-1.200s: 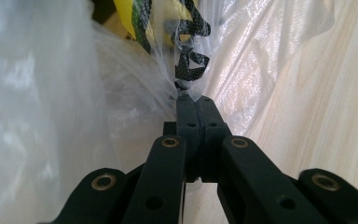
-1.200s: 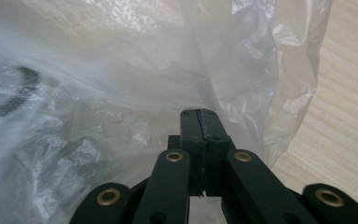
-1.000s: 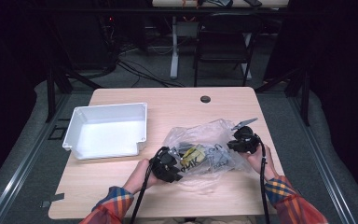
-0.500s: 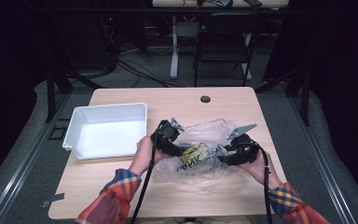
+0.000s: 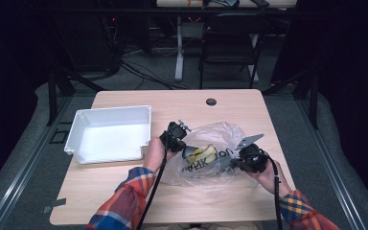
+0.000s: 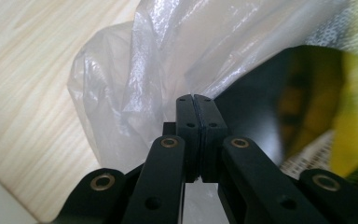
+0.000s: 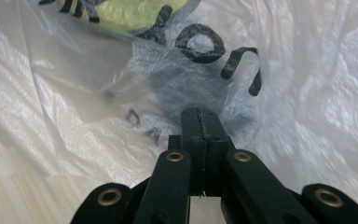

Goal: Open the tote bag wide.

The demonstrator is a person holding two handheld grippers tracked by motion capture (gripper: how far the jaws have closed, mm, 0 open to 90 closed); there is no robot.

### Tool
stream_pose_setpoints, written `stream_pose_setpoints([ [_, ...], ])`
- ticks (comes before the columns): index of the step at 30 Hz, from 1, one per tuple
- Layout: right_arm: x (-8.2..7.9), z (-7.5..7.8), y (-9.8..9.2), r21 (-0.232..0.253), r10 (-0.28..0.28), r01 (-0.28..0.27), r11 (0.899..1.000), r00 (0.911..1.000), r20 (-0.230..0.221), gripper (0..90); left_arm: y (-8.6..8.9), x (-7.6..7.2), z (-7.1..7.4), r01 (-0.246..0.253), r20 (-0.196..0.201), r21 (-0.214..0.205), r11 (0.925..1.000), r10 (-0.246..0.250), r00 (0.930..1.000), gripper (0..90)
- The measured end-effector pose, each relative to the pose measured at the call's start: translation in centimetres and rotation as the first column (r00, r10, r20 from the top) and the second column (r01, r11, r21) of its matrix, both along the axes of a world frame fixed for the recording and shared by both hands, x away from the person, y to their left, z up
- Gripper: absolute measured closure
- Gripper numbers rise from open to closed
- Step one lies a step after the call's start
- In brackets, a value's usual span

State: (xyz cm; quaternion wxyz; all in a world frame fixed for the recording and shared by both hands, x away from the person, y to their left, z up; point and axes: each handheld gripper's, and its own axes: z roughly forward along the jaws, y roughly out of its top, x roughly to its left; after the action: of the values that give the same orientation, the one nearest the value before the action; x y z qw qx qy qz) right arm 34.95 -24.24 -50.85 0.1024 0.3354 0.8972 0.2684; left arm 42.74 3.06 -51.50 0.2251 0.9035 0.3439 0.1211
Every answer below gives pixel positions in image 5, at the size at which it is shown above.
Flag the yellow snack packet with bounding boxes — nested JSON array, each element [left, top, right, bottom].
[[186, 145, 219, 166]]

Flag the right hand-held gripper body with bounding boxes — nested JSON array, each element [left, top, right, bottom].
[[235, 133, 269, 174]]

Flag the white plastic bin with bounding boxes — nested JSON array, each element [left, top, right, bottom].
[[63, 104, 152, 165]]

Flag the clear plastic bag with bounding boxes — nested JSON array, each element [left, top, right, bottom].
[[161, 122, 266, 189]]

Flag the black metal stand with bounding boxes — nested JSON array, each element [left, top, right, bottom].
[[262, 69, 320, 130], [46, 65, 107, 127]]

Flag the person's left hand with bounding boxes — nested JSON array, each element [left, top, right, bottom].
[[143, 137, 177, 174]]

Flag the dark equipment with red light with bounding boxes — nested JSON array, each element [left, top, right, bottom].
[[100, 12, 124, 73]]

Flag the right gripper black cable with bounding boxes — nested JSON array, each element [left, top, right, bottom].
[[262, 152, 284, 230]]

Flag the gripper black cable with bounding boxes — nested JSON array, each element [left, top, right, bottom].
[[262, 152, 284, 230], [136, 143, 170, 230]]

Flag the person's right hand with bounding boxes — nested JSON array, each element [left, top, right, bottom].
[[247, 160, 291, 196]]

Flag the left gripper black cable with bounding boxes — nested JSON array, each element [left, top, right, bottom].
[[136, 143, 170, 230]]

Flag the dark flat object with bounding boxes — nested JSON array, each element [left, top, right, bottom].
[[249, 0, 271, 8]]

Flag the aluminium floor rail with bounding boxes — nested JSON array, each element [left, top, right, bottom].
[[0, 95, 75, 230], [295, 98, 368, 230]]

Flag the black folding chair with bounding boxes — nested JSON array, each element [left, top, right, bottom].
[[198, 12, 271, 90]]

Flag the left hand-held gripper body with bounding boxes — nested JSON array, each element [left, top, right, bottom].
[[159, 120, 193, 153]]

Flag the black floor cables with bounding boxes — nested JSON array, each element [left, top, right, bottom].
[[119, 59, 191, 91]]

